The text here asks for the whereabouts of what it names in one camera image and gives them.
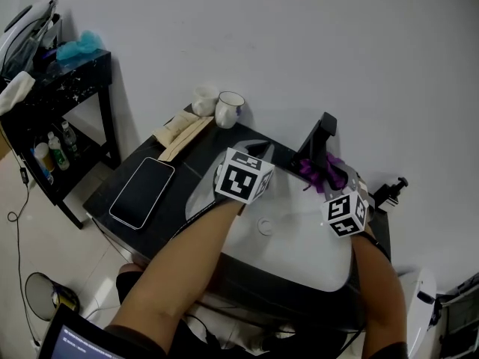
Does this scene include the white-edged smartphone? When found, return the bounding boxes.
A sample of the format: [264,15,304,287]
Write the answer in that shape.
[109,156,177,231]

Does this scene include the black laptop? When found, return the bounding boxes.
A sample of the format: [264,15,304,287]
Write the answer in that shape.
[37,303,126,359]

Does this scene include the purple cloth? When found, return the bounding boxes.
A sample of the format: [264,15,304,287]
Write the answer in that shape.
[298,153,350,194]

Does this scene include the white cup with blue print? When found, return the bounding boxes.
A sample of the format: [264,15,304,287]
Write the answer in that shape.
[213,90,246,130]

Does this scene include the black marble side table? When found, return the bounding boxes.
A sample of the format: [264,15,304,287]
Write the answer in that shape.
[0,49,123,231]

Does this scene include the person's black clothing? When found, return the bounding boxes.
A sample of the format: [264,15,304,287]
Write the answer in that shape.
[103,269,240,359]

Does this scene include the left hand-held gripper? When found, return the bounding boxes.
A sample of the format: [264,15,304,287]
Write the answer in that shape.
[214,138,278,206]

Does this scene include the person's left forearm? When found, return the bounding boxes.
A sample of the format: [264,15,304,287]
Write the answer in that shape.
[107,195,246,337]

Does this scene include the black cable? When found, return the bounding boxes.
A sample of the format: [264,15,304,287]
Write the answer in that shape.
[0,125,41,347]

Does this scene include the beige tube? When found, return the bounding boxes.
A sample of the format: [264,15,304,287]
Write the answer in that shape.
[153,111,205,150]

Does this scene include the white storage rack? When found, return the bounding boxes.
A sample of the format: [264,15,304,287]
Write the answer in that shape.
[426,271,479,359]

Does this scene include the clear bottle dark label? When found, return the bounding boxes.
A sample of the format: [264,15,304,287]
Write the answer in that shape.
[61,120,82,160]

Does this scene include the black waste bin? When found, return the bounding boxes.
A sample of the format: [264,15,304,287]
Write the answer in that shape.
[24,271,80,322]

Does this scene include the white cloth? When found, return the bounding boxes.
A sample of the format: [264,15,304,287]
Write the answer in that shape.
[0,70,37,116]

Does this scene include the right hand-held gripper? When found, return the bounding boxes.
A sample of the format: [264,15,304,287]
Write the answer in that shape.
[320,162,376,239]

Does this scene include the black sink faucet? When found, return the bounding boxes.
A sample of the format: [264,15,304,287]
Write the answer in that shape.
[290,111,338,177]

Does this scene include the white appliance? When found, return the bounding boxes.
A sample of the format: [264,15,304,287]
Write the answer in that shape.
[0,0,63,80]

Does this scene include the person's right forearm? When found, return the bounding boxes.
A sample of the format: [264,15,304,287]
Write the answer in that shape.
[350,224,409,351]

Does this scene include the plain white cup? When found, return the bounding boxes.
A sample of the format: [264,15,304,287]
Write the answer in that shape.
[191,85,220,117]

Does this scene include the clear bottle green label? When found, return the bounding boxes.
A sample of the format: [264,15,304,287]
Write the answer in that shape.
[46,130,71,172]

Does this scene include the black vanity cabinet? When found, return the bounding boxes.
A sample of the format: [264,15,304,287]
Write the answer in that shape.
[82,105,393,332]

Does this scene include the white sink basin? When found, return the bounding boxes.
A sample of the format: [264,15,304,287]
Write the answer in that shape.
[184,162,357,295]

